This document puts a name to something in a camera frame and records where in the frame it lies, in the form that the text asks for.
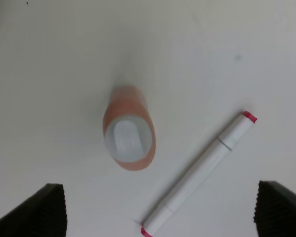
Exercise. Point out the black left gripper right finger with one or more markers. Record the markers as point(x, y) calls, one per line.
point(275, 210)

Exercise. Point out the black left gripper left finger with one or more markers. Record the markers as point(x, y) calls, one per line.
point(41, 215)

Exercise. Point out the white marker pink caps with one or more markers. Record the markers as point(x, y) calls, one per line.
point(197, 173)

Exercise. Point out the pink bottle white cap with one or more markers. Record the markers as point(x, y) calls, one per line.
point(128, 131)

